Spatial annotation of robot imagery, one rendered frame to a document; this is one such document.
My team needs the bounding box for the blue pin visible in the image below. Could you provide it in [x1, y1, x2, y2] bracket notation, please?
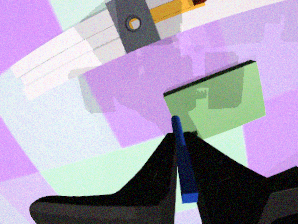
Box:
[172, 116, 198, 202]

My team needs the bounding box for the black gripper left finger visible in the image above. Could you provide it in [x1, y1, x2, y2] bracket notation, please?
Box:
[29, 133, 177, 224]

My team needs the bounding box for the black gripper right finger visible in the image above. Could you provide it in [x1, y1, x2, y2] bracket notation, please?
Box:
[184, 132, 298, 224]

